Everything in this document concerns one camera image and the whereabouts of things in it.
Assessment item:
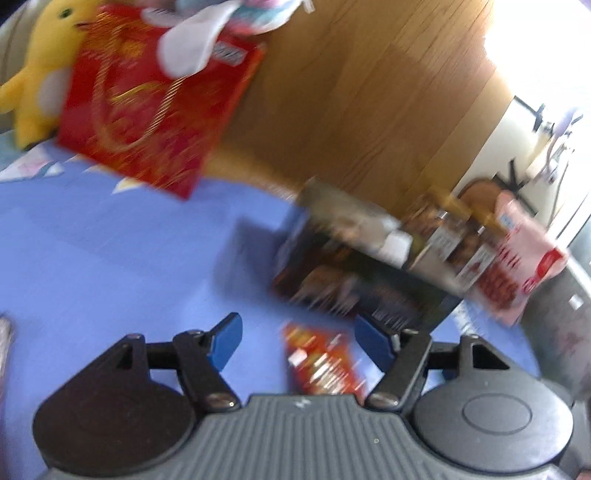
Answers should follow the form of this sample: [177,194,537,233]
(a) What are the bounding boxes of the red snack packet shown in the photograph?
[283,322,369,396]

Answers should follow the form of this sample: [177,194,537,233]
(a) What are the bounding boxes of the white wall socket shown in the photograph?
[531,105,588,186]

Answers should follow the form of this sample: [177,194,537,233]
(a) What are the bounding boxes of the cashew jar with gold lid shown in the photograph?
[405,185,472,296]

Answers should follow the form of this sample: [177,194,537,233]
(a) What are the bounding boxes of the pecan jar with gold lid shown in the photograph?
[455,215,505,289]

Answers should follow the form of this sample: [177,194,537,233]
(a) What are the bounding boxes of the red gift box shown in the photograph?
[54,4,267,200]

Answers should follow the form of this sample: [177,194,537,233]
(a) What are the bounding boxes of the brown slipper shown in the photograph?
[461,178,509,206]

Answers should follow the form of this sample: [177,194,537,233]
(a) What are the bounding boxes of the pastel plush unicorn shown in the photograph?
[141,0,315,78]

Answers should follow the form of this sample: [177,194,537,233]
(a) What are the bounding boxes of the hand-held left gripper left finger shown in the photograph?
[108,312,243,413]

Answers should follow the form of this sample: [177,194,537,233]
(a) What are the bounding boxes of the yellow plush duck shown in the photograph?
[0,0,101,149]

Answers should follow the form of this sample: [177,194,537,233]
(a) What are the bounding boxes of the black tape strip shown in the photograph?
[492,156,539,217]

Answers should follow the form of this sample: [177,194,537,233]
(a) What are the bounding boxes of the blue printed blanket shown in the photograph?
[0,137,544,398]

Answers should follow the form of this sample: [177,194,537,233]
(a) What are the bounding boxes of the pink snack bag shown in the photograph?
[475,189,572,327]

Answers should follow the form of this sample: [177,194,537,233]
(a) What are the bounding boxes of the black tin box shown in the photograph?
[271,176,463,334]

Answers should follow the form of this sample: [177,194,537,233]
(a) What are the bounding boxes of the phone with clear case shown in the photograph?
[0,315,17,386]

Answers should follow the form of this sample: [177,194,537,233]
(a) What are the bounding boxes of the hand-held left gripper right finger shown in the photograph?
[354,314,511,411]

